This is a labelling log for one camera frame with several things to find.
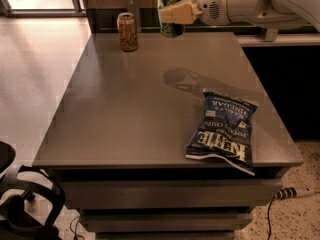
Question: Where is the grey drawer cabinet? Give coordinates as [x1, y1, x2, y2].
[34, 33, 302, 240]

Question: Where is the blue Kettle chips bag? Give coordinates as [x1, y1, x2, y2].
[186, 89, 257, 176]

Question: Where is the black power cable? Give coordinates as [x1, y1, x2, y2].
[265, 196, 277, 240]

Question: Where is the green soda can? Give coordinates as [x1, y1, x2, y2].
[157, 0, 184, 38]

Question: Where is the thin metal rail rod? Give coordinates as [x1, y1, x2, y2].
[100, 25, 261, 32]

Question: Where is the right metal rail bracket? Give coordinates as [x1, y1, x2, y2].
[260, 28, 278, 42]

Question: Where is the metal rail bracket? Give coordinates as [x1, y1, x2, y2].
[260, 28, 278, 42]
[125, 0, 141, 32]

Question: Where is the orange soda can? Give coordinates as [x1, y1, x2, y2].
[117, 12, 138, 52]

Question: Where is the black floor cable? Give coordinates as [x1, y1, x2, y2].
[68, 215, 86, 240]

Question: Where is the white power strip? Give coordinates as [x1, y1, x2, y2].
[275, 187, 315, 200]

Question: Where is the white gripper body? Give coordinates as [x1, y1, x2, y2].
[197, 0, 230, 26]

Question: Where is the black office chair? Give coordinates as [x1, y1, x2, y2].
[0, 142, 65, 240]

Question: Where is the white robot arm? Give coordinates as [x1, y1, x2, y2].
[159, 0, 320, 31]

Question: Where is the left metal rail bracket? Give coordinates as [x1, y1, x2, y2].
[125, 0, 141, 32]

